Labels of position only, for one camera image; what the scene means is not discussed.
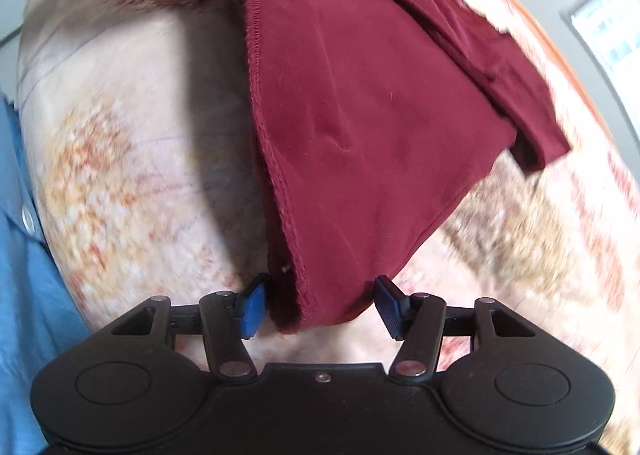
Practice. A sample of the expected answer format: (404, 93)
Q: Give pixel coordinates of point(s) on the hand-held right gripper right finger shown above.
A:
(392, 307)

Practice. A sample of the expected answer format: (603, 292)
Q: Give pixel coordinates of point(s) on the person's blue shirt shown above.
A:
(30, 315)

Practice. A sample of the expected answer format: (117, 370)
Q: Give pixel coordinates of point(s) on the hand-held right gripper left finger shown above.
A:
(253, 307)

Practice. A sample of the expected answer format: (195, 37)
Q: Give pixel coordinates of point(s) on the floral quilt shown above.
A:
(130, 145)

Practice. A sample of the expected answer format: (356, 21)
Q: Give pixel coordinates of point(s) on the dark red long-sleeve shirt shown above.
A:
(370, 135)

